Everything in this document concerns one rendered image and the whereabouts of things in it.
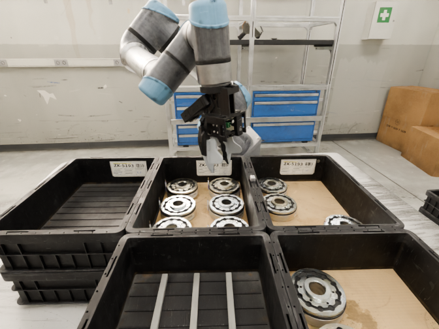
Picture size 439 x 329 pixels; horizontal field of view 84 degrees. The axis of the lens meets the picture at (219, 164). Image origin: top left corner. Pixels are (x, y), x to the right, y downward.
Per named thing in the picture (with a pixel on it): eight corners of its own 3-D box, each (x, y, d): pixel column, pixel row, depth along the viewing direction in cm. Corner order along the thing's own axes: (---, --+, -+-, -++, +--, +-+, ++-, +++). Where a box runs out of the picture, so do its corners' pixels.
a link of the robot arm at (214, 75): (188, 65, 52) (215, 61, 57) (191, 87, 54) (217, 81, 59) (213, 65, 47) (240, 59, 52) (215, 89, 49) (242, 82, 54)
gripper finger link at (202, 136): (201, 157, 58) (202, 119, 55) (196, 155, 59) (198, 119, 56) (215, 154, 61) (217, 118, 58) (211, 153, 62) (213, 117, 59)
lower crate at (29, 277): (89, 211, 96) (81, 184, 90) (166, 209, 96) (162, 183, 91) (14, 309, 59) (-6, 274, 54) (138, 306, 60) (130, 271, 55)
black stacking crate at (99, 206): (82, 187, 91) (74, 158, 86) (162, 185, 91) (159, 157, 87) (-3, 277, 55) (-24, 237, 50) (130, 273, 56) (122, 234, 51)
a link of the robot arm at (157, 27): (227, 121, 116) (126, 31, 90) (247, 96, 115) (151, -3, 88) (237, 128, 106) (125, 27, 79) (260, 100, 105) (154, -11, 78)
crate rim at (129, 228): (161, 162, 88) (160, 155, 87) (244, 161, 88) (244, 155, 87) (124, 241, 51) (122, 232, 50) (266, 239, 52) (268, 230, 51)
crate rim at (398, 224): (244, 161, 88) (245, 155, 87) (326, 160, 89) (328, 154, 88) (266, 239, 52) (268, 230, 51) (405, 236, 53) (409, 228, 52)
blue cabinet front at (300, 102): (249, 142, 275) (252, 91, 251) (311, 140, 281) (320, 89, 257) (250, 143, 272) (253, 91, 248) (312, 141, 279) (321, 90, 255)
